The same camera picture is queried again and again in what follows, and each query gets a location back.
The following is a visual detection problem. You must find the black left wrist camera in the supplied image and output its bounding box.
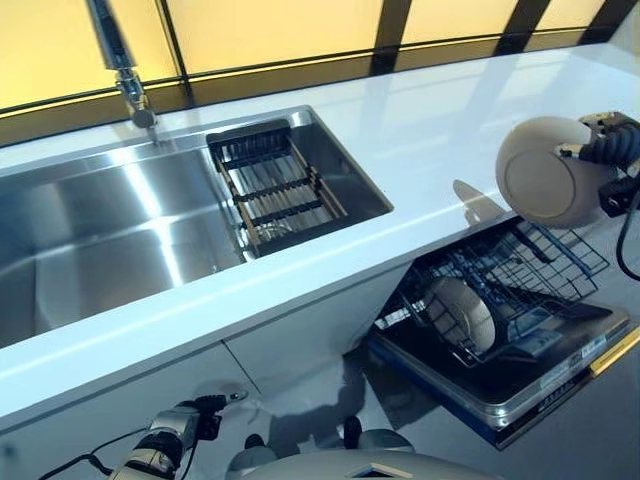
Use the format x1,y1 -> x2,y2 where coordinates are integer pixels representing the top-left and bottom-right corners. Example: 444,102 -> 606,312
199,413 -> 224,442

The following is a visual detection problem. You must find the white cabinet door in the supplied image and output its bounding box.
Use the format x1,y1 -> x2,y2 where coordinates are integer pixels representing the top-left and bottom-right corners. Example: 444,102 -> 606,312
222,258 -> 417,397
0,343 -> 272,480

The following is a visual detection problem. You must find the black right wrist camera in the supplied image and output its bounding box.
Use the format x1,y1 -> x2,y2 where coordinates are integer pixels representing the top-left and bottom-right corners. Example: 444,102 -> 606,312
597,172 -> 640,220

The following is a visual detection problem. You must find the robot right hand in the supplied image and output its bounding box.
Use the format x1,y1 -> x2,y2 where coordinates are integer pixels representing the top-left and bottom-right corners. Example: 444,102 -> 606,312
553,109 -> 640,177

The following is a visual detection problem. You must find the dark window frame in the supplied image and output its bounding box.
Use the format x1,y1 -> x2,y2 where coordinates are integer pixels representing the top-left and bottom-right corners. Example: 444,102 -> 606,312
0,0 -> 640,147

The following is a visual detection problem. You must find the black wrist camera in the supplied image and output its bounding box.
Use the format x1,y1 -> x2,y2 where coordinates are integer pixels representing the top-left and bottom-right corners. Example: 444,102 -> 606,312
199,413 -> 224,442
597,172 -> 640,220

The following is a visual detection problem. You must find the black sink dish rack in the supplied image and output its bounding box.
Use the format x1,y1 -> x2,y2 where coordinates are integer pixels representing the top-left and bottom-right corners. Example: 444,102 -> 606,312
206,118 -> 352,260

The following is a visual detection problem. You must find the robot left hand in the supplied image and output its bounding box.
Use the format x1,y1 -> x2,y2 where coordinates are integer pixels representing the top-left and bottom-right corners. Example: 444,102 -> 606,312
196,391 -> 249,416

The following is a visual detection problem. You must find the stainless steel sink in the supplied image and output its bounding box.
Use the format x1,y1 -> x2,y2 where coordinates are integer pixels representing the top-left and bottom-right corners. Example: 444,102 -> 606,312
0,105 -> 395,350

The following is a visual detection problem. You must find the dishwasher wire rack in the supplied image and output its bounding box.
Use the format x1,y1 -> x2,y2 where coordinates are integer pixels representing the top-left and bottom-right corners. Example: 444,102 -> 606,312
492,218 -> 612,307
397,249 -> 562,367

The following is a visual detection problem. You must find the robot grey torso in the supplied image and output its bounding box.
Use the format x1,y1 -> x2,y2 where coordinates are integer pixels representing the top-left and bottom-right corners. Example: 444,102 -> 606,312
224,451 -> 479,480

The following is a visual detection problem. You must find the chrome kitchen faucet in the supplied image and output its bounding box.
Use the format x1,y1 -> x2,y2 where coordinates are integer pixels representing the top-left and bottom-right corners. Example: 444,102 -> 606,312
84,0 -> 158,147

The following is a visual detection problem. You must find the cream ceramic plate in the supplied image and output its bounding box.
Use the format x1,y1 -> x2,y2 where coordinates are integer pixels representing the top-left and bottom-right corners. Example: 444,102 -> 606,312
424,277 -> 497,355
494,115 -> 607,231

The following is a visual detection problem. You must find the dishwasher lower wire rack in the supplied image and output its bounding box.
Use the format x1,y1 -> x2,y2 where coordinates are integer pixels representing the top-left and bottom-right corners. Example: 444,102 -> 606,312
397,249 -> 562,367

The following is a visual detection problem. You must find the dishwasher upper wire rack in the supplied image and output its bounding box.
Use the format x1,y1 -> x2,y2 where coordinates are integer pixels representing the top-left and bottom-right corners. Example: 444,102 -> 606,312
492,218 -> 612,307

